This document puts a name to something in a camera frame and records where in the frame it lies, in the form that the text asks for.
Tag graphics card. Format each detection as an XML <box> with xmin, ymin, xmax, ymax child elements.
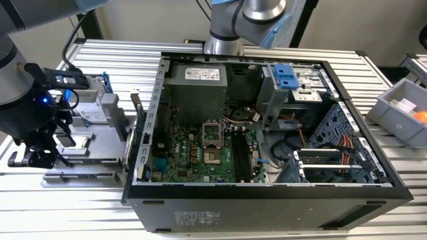
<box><xmin>122</xmin><ymin>87</ymin><xmax>150</xmax><ymax>174</ymax></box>

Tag grey parts rack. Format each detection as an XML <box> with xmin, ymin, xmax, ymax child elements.
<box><xmin>40</xmin><ymin>93</ymin><xmax>148</xmax><ymax>188</ymax></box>

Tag blue drive latch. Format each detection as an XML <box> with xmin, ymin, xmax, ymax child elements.
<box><xmin>271</xmin><ymin>64</ymin><xmax>296</xmax><ymax>90</ymax></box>

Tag black data cable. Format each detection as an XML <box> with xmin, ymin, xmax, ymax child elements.
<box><xmin>270</xmin><ymin>138</ymin><xmax>302</xmax><ymax>163</ymax></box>

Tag orange ball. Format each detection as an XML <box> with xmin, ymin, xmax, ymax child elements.
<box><xmin>411</xmin><ymin>111</ymin><xmax>427</xmax><ymax>125</ymax></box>

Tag black camera bracket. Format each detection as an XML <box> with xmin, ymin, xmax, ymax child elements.
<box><xmin>44</xmin><ymin>67</ymin><xmax>88</xmax><ymax>91</ymax></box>

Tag small aluminium slat table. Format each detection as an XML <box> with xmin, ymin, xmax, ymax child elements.
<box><xmin>398</xmin><ymin>53</ymin><xmax>427</xmax><ymax>87</ymax></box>

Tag silver CPU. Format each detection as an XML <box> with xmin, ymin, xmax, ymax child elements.
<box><xmin>74</xmin><ymin>136</ymin><xmax>91</xmax><ymax>150</ymax></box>

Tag green motherboard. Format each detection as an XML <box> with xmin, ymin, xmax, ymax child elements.
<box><xmin>148</xmin><ymin>124</ymin><xmax>268</xmax><ymax>183</ymax></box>

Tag seated person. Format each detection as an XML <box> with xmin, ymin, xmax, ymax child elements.
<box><xmin>417</xmin><ymin>23</ymin><xmax>427</xmax><ymax>52</ymax></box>

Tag metal disk bay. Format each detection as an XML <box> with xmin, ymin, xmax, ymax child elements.
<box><xmin>275</xmin><ymin>147</ymin><xmax>382</xmax><ymax>185</ymax></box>

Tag round black speaker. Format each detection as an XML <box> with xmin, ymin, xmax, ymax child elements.
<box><xmin>231</xmin><ymin>106</ymin><xmax>256</xmax><ymax>122</ymax></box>

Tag orange yellow power wires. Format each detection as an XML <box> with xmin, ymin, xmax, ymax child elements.
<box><xmin>337</xmin><ymin>133</ymin><xmax>355</xmax><ymax>173</ymax></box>

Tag metal socket cover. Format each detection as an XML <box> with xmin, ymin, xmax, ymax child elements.
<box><xmin>202</xmin><ymin>119</ymin><xmax>224</xmax><ymax>148</ymax></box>

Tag black PC case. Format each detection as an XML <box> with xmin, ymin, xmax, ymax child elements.
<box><xmin>120</xmin><ymin>51</ymin><xmax>415</xmax><ymax>233</ymax></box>

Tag black frame post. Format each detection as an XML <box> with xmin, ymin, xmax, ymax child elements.
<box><xmin>75</xmin><ymin>11</ymin><xmax>104</xmax><ymax>40</ymax></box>
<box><xmin>288</xmin><ymin>0</ymin><xmax>321</xmax><ymax>48</ymax></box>

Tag grey power supply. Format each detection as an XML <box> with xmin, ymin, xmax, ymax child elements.
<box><xmin>164</xmin><ymin>62</ymin><xmax>230</xmax><ymax>128</ymax></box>

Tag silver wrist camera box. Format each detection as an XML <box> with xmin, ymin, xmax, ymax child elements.
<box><xmin>76</xmin><ymin>79</ymin><xmax>100</xmax><ymax>104</ymax></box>

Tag grey plastic bin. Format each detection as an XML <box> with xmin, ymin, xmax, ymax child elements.
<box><xmin>366</xmin><ymin>77</ymin><xmax>427</xmax><ymax>148</ymax></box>

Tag hard disk in blue carrier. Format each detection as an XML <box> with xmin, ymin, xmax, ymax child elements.
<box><xmin>71</xmin><ymin>71</ymin><xmax>114</xmax><ymax>127</ymax></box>

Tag white box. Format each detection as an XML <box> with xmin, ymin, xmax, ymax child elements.
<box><xmin>389</xmin><ymin>98</ymin><xmax>418</xmax><ymax>113</ymax></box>

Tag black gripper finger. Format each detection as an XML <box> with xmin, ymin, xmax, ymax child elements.
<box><xmin>7</xmin><ymin>142</ymin><xmax>56</xmax><ymax>169</ymax></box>
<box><xmin>50</xmin><ymin>109</ymin><xmax>78</xmax><ymax>168</ymax></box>

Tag CPU socket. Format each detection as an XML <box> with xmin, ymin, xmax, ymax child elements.
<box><xmin>203</xmin><ymin>147</ymin><xmax>224</xmax><ymax>166</ymax></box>

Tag silver optical drive cage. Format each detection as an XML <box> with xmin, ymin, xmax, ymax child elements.
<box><xmin>256</xmin><ymin>63</ymin><xmax>335</xmax><ymax>131</ymax></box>

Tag black camera cable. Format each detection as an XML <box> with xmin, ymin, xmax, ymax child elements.
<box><xmin>62</xmin><ymin>9</ymin><xmax>98</xmax><ymax>73</ymax></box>

